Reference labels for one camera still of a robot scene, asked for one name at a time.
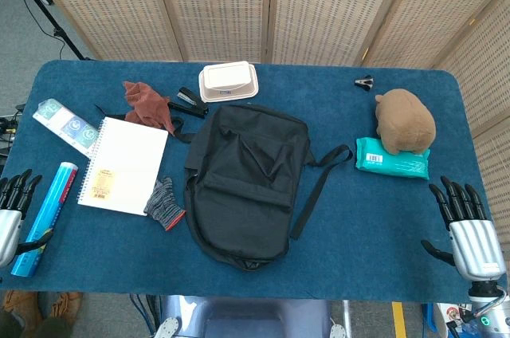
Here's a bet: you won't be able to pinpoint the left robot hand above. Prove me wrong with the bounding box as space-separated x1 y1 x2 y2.
0 169 55 269

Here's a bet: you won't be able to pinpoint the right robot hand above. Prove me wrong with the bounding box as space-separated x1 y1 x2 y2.
421 175 507 282

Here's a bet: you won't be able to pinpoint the white spiral notebook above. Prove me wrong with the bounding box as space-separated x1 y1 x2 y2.
76 116 170 218

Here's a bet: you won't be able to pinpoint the black backpack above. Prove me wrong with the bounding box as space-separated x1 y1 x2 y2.
94 103 354 272

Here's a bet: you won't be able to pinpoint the long blue box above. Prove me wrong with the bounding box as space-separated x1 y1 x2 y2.
10 161 80 277

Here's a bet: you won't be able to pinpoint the blue plastic crate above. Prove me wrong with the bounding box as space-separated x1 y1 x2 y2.
422 301 479 338

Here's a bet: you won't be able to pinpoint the green wet wipes pack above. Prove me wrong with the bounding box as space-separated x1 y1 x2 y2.
354 136 431 181

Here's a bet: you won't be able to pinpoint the blue table cover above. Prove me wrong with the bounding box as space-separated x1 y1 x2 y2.
0 59 509 302

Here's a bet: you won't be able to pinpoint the white box with green circles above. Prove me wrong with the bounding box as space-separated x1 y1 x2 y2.
32 97 100 158

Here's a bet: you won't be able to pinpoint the brown plush toy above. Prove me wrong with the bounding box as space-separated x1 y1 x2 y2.
374 88 437 155

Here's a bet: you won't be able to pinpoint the grey knit work glove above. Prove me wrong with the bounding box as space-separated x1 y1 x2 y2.
143 176 187 232

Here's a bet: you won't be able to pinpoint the rust brown cloth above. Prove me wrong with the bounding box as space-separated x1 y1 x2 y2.
122 81 177 136

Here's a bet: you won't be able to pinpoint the black staple remover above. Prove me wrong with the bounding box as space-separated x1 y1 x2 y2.
354 73 376 92

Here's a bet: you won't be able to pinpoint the black stapler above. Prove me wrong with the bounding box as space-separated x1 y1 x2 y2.
167 86 210 119

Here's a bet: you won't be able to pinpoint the black tripod stand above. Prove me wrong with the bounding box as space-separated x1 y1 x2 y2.
0 0 95 61

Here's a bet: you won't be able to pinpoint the blue-grey robot torso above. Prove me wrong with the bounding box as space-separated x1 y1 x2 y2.
153 294 347 338

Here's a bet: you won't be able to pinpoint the white plastic food box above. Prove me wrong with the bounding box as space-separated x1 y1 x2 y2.
198 60 260 104

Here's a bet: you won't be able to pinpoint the bundle of floor cables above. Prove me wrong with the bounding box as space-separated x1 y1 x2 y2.
0 104 25 163

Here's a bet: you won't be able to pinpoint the blue cables under table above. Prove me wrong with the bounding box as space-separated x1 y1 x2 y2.
129 293 160 335

